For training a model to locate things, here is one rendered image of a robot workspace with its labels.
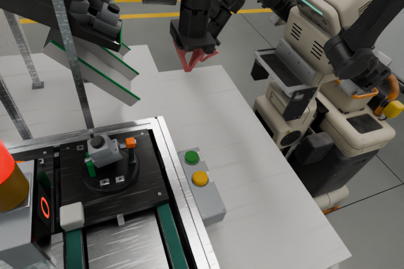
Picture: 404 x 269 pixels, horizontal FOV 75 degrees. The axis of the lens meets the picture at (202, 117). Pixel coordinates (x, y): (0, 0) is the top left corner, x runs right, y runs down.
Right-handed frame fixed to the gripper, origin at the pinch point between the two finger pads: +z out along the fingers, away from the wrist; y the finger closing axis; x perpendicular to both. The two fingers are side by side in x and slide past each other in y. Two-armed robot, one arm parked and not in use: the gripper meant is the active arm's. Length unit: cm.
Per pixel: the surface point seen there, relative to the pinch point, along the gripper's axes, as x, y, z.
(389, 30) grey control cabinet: 280, -126, 74
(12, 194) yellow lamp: -30.1, 26.0, -5.0
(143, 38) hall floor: 35, -221, 122
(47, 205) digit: -28.9, 23.0, 4.4
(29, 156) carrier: -38.7, -4.8, 26.4
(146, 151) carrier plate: -9.8, 1.4, 26.1
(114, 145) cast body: -18.1, 4.8, 16.5
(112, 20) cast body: -13.3, -21.1, -1.2
